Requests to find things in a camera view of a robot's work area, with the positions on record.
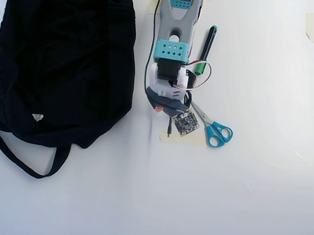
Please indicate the bare camera circuit board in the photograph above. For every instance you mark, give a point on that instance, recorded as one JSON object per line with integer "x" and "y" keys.
{"x": 186, "y": 124}

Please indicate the black fabric bag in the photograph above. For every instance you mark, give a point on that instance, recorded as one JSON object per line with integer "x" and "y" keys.
{"x": 57, "y": 66}

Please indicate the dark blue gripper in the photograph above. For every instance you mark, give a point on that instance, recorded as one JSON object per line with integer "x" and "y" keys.
{"x": 157, "y": 104}

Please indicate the black marker with green cap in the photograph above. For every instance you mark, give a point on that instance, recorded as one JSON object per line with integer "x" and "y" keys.
{"x": 208, "y": 44}

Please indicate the long beige masking tape strip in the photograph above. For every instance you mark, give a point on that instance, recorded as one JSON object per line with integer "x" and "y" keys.
{"x": 195, "y": 140}

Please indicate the grey turquoise white robot arm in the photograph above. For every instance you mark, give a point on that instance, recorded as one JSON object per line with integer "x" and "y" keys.
{"x": 174, "y": 22}

